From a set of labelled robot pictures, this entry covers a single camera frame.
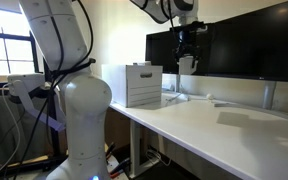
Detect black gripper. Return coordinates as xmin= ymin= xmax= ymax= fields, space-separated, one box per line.
xmin=173 ymin=31 xmax=203 ymax=68

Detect small plain white box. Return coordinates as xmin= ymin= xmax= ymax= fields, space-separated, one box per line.
xmin=178 ymin=54 xmax=199 ymax=76

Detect small white shutter glasses box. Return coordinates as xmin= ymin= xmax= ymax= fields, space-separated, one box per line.
xmin=132 ymin=60 xmax=153 ymax=66

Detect big white cardboard box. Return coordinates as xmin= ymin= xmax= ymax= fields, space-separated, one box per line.
xmin=101 ymin=64 xmax=164 ymax=108

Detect smaller black monitor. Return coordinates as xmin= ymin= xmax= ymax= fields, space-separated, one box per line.
xmin=145 ymin=29 xmax=214 ymax=75

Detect flat white slab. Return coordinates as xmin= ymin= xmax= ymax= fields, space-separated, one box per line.
xmin=213 ymin=101 xmax=239 ymax=108

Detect large black monitor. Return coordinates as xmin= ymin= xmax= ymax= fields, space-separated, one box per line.
xmin=206 ymin=0 xmax=288 ymax=84

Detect silver monitor stand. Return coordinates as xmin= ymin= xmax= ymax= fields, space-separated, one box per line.
xmin=262 ymin=80 xmax=277 ymax=110

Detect brown wooden panel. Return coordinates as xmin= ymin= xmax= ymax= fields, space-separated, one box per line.
xmin=103 ymin=107 xmax=132 ymax=152

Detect white table leg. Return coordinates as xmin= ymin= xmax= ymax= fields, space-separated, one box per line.
xmin=129 ymin=119 xmax=160 ymax=178

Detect black vertical pole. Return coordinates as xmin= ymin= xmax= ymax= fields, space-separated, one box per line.
xmin=44 ymin=63 xmax=61 ymax=158

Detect black framed window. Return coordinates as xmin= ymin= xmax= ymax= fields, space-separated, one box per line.
xmin=0 ymin=4 xmax=40 ymax=83

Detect thin silver monitor post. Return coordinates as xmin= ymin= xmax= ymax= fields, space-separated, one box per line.
xmin=175 ymin=73 xmax=182 ymax=95

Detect thin white desk cable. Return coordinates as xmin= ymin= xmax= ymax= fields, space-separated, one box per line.
xmin=164 ymin=92 xmax=208 ymax=105

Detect white cables under table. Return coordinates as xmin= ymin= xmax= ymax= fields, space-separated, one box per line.
xmin=146 ymin=148 xmax=172 ymax=167

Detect black handled tool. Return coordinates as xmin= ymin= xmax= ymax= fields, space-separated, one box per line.
xmin=108 ymin=157 xmax=132 ymax=178
xmin=104 ymin=142 xmax=117 ymax=158

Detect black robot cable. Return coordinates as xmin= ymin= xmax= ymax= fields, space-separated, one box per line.
xmin=13 ymin=0 xmax=202 ymax=180

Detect white articulated mount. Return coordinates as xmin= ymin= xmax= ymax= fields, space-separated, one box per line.
xmin=7 ymin=73 xmax=67 ymax=133

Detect white hanging cable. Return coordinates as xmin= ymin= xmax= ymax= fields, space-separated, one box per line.
xmin=0 ymin=83 xmax=22 ymax=180

